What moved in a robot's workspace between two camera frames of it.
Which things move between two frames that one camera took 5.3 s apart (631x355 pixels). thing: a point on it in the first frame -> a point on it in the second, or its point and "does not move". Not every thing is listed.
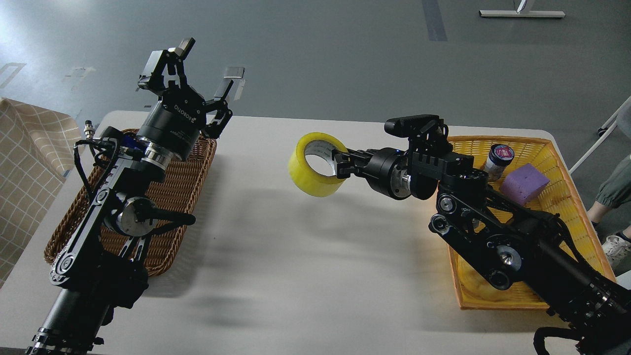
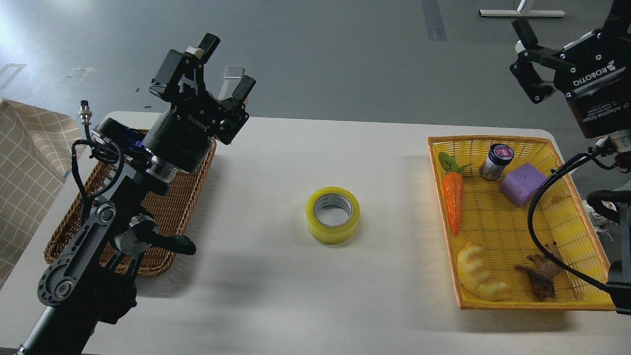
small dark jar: x=500 y=157 does not move
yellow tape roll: x=304 y=178 -> x=332 y=215
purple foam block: x=521 y=185 does not move
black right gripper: x=387 y=169 -> x=594 y=71
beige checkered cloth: x=38 y=148 does not move
